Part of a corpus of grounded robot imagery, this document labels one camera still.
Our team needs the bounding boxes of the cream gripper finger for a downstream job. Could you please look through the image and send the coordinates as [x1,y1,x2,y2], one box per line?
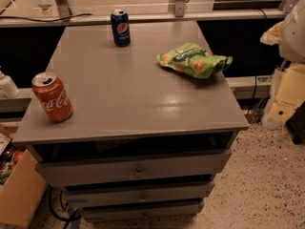
[262,63,305,128]
[260,22,283,46]

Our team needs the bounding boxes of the green rice chip bag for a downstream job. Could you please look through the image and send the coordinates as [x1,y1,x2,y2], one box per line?
[157,43,233,79]

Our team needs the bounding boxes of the red coca-cola can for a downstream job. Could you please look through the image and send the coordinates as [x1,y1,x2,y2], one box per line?
[31,72,73,122]

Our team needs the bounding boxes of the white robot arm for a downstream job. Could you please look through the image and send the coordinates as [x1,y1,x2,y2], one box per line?
[260,0,305,129]

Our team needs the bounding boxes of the blue pepsi can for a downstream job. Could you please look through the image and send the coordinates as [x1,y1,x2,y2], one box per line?
[111,9,131,47]

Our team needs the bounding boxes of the middle drawer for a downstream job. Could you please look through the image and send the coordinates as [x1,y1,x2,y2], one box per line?
[64,180,214,208]

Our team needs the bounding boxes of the drawer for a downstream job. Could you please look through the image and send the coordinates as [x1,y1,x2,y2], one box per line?
[82,200,204,222]
[64,180,214,208]
[36,149,232,187]

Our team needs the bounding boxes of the bottom drawer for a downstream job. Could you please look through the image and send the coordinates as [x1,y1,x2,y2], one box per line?
[82,200,204,222]

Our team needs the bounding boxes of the grey drawer cabinet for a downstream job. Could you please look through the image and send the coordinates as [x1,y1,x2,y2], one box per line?
[14,22,248,213]

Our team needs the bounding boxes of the top drawer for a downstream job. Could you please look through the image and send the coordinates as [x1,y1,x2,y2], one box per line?
[36,149,232,187]

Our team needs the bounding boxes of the white bottle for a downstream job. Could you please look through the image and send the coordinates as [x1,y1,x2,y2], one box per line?
[0,71,20,98]

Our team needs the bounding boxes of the cardboard box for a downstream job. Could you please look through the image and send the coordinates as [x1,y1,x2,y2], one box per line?
[0,123,49,229]

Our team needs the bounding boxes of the black cable on rail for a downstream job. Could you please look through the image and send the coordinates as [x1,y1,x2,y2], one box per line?
[0,12,93,23]

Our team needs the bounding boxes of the black floor cable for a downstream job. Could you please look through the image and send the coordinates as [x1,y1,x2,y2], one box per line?
[48,186,83,229]

